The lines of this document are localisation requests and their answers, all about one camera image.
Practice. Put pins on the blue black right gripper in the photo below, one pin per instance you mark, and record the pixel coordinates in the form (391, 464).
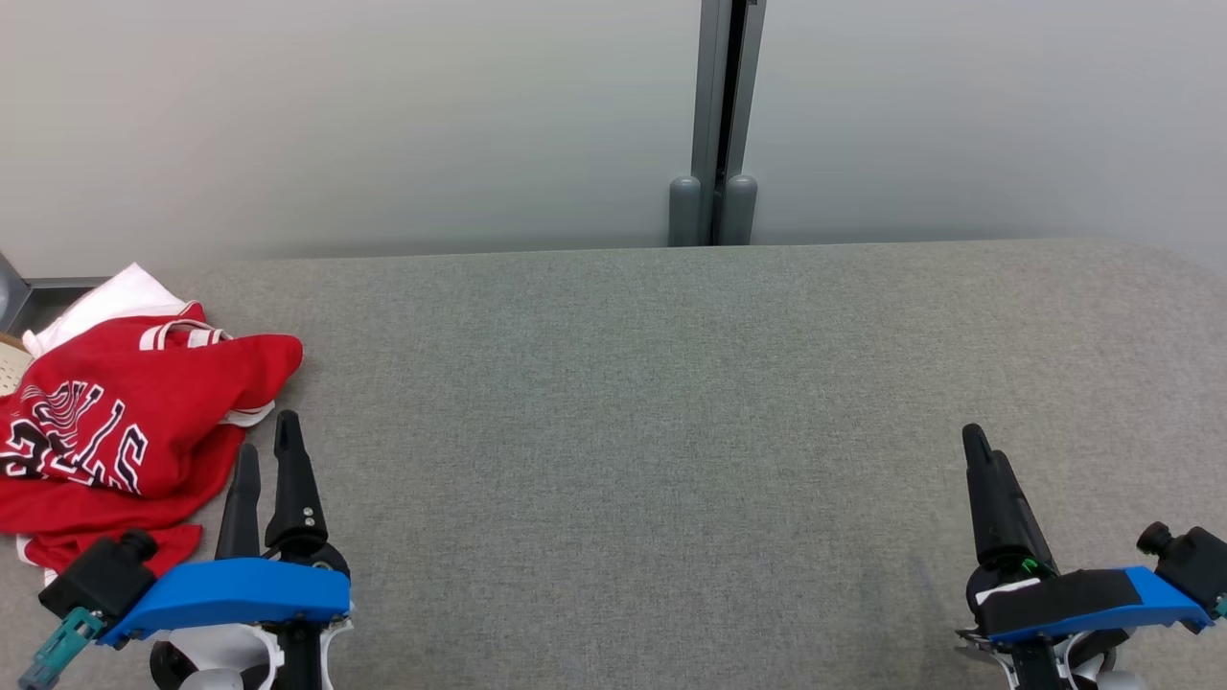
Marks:
(1083, 604)

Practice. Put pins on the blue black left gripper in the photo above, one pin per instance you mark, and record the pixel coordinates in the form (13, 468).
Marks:
(240, 594)

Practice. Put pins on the red jersey shirt white sleeves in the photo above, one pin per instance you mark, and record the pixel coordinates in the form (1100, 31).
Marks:
(192, 383)

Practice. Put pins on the red jersey pile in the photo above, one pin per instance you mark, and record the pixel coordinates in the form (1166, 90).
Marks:
(86, 522)

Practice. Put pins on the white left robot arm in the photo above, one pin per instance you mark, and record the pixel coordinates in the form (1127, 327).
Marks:
(225, 661)

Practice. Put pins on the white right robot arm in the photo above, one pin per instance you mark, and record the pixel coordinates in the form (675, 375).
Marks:
(1117, 682)

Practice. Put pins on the cream perforated laundry basket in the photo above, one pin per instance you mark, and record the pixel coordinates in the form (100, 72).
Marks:
(11, 369)

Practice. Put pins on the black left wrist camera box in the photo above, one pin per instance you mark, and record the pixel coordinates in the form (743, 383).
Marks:
(96, 580)

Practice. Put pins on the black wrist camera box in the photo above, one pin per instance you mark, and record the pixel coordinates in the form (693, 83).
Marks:
(1198, 565)
(96, 580)

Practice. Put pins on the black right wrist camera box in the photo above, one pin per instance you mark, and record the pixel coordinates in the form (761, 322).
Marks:
(1198, 565)

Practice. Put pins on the grey partition bottom rail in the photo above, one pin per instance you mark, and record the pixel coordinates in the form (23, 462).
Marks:
(67, 283)

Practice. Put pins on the grey single partition post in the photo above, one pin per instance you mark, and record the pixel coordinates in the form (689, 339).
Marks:
(8, 297)

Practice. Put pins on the grey double partition post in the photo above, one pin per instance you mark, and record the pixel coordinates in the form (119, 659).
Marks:
(705, 115)

